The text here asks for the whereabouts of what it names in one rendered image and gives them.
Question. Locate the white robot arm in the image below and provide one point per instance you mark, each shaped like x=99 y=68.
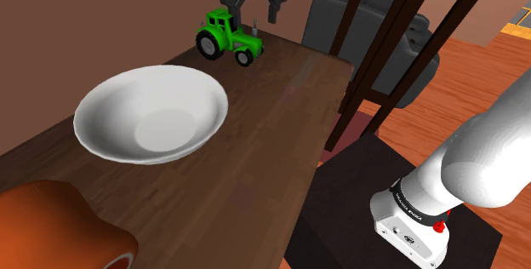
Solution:
x=477 y=164

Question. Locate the green toy tractor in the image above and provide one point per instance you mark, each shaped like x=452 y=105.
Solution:
x=226 y=38

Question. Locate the dark grey armchair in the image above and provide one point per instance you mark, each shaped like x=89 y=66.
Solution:
x=327 y=19

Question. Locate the white bowl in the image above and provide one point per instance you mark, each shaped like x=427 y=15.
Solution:
x=153 y=110

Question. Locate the dark wooden table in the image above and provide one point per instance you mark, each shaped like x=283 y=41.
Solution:
x=257 y=135

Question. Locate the dark robot stand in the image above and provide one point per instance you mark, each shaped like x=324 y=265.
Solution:
x=344 y=201

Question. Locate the orange cylindrical container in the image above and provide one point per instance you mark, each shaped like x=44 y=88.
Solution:
x=49 y=226

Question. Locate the dark brown wooden frame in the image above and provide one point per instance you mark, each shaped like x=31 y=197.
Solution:
x=394 y=31

